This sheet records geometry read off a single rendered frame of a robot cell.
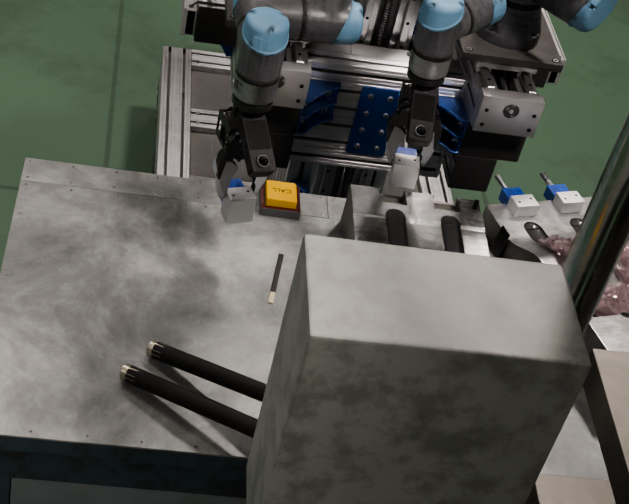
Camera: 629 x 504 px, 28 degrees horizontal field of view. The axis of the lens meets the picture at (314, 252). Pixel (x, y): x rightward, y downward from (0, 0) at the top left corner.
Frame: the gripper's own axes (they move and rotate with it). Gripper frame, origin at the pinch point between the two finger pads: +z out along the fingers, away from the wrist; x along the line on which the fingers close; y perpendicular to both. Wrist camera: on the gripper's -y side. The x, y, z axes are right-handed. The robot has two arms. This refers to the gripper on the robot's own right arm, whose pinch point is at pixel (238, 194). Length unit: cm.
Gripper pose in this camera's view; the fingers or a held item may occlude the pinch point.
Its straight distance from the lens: 224.8
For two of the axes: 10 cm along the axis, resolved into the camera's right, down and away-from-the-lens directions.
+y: -3.5, -6.6, 6.6
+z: -1.9, 7.4, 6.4
